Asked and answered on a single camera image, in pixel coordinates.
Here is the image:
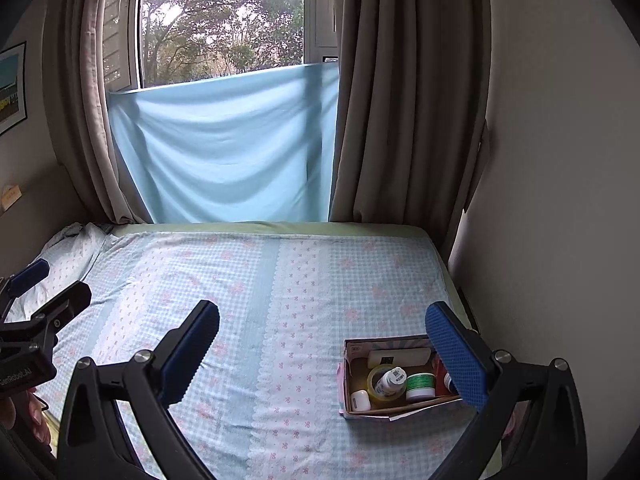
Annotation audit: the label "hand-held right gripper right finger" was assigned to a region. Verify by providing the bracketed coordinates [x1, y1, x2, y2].
[424, 301, 588, 480]

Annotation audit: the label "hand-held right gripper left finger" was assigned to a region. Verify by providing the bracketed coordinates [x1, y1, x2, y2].
[56, 300, 221, 480]

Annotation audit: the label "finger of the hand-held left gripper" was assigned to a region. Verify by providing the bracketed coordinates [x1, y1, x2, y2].
[29, 280, 93, 345]
[0, 259, 51, 312]

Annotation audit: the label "red box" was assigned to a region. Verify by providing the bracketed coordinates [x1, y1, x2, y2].
[431, 352, 456, 397]

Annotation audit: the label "green and white jar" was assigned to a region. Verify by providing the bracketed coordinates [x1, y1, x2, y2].
[405, 372, 436, 402]

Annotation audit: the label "white handheld device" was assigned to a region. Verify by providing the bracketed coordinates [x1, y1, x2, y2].
[367, 346, 432, 368]

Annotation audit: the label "white pill bottle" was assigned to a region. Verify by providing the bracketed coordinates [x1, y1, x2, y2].
[375, 366, 408, 397]

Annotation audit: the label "yellow tape roll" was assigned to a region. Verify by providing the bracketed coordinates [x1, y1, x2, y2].
[366, 364, 406, 405]

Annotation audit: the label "patterned cardboard box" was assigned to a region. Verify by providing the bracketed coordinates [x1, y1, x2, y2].
[337, 334, 463, 420]

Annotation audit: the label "person's left hand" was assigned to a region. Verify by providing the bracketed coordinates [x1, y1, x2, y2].
[0, 389, 53, 448]

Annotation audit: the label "patterned pillow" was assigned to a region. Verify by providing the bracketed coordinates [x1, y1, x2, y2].
[2, 222, 113, 321]

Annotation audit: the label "taupe curtain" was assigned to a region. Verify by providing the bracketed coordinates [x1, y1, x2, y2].
[42, 0, 146, 225]
[327, 0, 493, 261]

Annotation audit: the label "light blue cloth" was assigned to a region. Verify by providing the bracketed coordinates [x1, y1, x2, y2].
[107, 62, 341, 225]

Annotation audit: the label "trees outside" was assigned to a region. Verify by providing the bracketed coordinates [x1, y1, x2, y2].
[142, 0, 306, 86]

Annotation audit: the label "window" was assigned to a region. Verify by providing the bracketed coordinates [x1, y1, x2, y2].
[102, 0, 341, 93]

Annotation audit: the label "wall poster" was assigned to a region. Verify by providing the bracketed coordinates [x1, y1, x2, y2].
[0, 41, 27, 136]

